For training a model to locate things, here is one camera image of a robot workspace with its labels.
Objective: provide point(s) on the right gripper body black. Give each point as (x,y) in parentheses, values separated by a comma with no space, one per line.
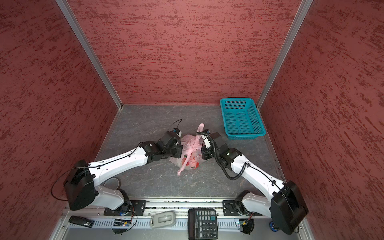
(209,153)

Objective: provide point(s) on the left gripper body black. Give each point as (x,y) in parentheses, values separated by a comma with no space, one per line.
(175,152)

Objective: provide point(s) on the pink plastic bag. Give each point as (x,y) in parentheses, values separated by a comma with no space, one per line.
(191,156)

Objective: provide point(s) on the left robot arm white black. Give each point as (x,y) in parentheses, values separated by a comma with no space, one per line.
(83,185)

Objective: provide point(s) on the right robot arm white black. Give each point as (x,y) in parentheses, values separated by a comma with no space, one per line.
(282,201)

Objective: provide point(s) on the teal plastic basket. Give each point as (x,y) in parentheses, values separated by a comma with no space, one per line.
(241,118)

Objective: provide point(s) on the clear tape roll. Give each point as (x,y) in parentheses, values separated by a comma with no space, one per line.
(113,184)

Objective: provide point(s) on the black calculator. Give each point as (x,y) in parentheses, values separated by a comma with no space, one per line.
(202,224)

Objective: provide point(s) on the grey plastic device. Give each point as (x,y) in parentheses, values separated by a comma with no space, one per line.
(163,220)

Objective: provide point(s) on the blue handheld device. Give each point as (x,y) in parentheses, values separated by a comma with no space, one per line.
(272,226)

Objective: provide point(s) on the black remote stick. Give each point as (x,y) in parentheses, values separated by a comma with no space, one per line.
(80,221)

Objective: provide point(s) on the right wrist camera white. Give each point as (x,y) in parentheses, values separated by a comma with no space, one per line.
(206,140)

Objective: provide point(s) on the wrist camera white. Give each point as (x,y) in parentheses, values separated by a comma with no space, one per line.
(177,131)
(206,140)

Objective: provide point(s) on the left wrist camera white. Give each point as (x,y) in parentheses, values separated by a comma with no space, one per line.
(177,131)

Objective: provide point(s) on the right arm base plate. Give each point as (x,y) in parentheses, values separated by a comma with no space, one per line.
(236,208)

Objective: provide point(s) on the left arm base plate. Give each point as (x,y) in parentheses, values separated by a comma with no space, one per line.
(136,207)

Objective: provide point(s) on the right circuit board with wires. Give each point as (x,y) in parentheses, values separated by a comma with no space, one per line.
(247,226)

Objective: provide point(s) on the circuit board with wires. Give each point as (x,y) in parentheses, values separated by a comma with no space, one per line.
(247,226)
(121,226)

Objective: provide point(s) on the left circuit board with wires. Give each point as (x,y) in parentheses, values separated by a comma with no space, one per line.
(121,226)

